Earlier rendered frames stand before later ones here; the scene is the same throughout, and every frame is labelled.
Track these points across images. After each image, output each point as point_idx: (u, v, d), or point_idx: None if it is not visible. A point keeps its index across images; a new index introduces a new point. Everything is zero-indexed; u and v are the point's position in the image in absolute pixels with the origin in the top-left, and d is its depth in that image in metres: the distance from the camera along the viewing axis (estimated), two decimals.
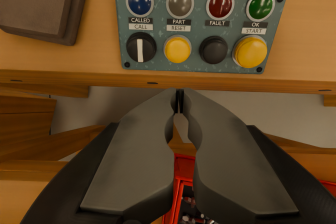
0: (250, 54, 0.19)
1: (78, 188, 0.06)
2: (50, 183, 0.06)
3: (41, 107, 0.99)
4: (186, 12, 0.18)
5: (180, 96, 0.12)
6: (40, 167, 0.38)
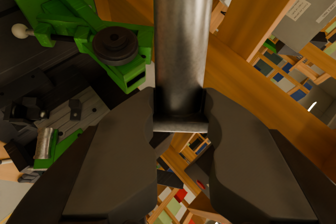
0: None
1: (58, 196, 0.06)
2: (27, 195, 0.06)
3: None
4: None
5: (202, 95, 0.12)
6: None
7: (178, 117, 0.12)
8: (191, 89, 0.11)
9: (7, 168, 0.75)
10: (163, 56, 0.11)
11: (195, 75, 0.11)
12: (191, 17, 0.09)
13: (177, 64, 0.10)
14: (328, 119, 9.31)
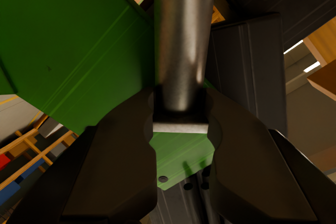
0: None
1: (58, 196, 0.06)
2: (27, 195, 0.06)
3: None
4: None
5: (202, 95, 0.12)
6: None
7: (178, 117, 0.12)
8: (191, 89, 0.11)
9: None
10: (163, 56, 0.10)
11: (195, 76, 0.11)
12: (192, 18, 0.09)
13: (177, 65, 0.10)
14: None
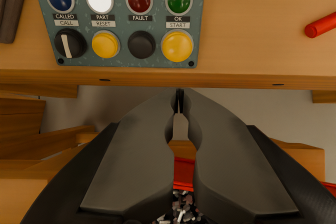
0: (174, 48, 0.19)
1: (78, 188, 0.06)
2: (50, 183, 0.06)
3: (29, 108, 1.00)
4: (107, 8, 0.18)
5: (180, 96, 0.12)
6: (7, 166, 0.39)
7: None
8: None
9: None
10: None
11: None
12: None
13: None
14: None
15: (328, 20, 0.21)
